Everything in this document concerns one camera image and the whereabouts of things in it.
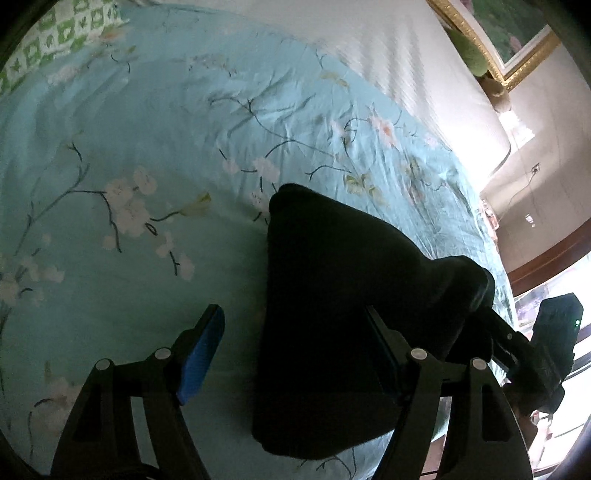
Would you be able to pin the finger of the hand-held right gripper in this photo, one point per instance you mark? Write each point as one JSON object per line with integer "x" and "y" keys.
{"x": 503, "y": 330}

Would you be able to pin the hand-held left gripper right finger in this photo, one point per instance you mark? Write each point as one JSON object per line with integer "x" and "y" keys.
{"x": 415, "y": 369}

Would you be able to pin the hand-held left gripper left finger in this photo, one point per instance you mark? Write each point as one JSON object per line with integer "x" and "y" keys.
{"x": 201, "y": 355}

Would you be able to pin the black pants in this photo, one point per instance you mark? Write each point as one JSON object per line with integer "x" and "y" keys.
{"x": 323, "y": 300}

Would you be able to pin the brown wooden baseboard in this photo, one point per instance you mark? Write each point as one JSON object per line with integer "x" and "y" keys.
{"x": 549, "y": 263}

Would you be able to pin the light blue floral bedsheet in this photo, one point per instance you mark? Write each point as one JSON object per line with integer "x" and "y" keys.
{"x": 115, "y": 286}

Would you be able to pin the beige plush toy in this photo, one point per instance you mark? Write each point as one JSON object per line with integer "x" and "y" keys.
{"x": 499, "y": 94}

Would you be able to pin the green plush toy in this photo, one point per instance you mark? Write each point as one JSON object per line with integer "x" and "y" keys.
{"x": 471, "y": 53}

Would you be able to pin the white striped blanket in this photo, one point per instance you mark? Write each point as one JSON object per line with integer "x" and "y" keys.
{"x": 392, "y": 69}

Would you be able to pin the gold framed picture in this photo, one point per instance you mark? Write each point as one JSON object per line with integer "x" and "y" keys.
{"x": 508, "y": 27}

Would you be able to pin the green patterned pillow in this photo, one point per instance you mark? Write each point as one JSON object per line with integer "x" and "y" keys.
{"x": 51, "y": 37}

